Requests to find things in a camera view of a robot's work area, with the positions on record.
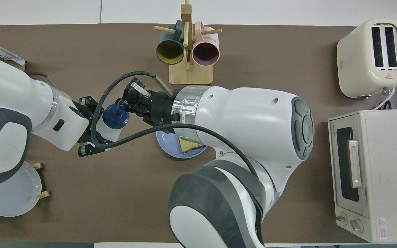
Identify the cream two-slot toaster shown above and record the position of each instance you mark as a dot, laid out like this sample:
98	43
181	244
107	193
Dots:
357	58

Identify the white toaster oven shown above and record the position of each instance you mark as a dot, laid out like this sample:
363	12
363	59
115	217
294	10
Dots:
391	165

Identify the toasted bread slice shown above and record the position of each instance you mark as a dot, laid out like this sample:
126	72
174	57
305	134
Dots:
190	146

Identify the blue round plate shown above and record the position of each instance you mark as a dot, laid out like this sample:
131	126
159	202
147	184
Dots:
167	144

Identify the grey plate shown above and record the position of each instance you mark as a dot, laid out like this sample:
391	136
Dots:
12	199

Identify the clear squeeze bottle blue cap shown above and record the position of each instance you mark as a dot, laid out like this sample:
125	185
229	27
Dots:
115	117

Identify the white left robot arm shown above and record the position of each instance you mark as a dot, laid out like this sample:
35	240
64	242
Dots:
12	103

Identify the pink mug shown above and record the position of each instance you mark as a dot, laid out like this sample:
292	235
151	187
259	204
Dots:
205	53

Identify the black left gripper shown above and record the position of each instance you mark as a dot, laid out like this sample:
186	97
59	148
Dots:
91	115

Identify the wooden mug tree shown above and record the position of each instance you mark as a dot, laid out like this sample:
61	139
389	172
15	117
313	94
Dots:
191	75

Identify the teal mug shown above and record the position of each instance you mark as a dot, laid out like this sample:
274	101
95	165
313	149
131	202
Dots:
170	51

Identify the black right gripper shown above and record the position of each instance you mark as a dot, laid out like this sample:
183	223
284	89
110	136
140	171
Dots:
160	110

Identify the brown table mat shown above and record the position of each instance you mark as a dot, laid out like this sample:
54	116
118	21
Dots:
271	69

